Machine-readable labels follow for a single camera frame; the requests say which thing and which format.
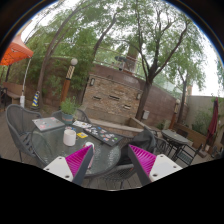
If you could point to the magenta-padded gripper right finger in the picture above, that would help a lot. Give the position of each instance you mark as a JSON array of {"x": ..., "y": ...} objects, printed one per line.
[{"x": 145, "y": 159}]

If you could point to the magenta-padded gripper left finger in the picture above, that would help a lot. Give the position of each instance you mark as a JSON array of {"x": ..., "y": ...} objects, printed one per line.
[{"x": 77, "y": 160}]

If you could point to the black backpack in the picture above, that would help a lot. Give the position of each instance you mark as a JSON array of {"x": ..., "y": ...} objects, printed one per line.
[{"x": 143, "y": 140}]

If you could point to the grey mesh patio chair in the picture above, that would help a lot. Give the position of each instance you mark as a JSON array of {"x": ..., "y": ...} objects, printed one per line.
[
  {"x": 115, "y": 171},
  {"x": 18, "y": 123},
  {"x": 161, "y": 144},
  {"x": 81, "y": 116}
]

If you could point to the white cup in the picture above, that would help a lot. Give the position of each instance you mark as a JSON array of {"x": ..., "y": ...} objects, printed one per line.
[{"x": 69, "y": 138}]

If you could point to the black laptop with stickers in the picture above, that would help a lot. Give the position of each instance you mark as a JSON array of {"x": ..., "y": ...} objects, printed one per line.
[{"x": 104, "y": 136}]

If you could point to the white sticker sheet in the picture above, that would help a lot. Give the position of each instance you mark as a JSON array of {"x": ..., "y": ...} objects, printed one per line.
[{"x": 81, "y": 124}]

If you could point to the round grey side table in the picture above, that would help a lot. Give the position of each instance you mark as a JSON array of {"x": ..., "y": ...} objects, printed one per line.
[{"x": 175, "y": 136}]

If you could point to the black slatted chair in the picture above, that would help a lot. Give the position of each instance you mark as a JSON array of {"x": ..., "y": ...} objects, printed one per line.
[{"x": 187, "y": 155}]

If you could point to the silver laptop with stickers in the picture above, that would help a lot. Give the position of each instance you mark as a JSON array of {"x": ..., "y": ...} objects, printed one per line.
[{"x": 48, "y": 123}]

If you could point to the potted green plant blue pot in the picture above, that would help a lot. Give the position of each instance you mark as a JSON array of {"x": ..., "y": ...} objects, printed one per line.
[{"x": 68, "y": 108}]

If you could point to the dark forked tree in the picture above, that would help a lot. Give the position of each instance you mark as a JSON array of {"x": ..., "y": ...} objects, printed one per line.
[{"x": 143, "y": 100}]

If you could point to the blue yellow striped bollard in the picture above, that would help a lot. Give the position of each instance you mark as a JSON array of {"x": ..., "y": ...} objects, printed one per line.
[{"x": 35, "y": 100}]

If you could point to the leaning grey tree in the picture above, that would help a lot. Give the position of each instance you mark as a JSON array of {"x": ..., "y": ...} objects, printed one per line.
[{"x": 41, "y": 83}]

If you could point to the orange patio umbrella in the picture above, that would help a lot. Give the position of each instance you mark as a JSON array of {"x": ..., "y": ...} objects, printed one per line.
[{"x": 15, "y": 51}]

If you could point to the white wall box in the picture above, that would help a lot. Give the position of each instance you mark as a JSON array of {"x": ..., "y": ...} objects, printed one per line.
[{"x": 146, "y": 114}]

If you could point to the black wall lantern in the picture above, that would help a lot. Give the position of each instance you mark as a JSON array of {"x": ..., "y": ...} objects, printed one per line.
[
  {"x": 92, "y": 82},
  {"x": 138, "y": 96}
]

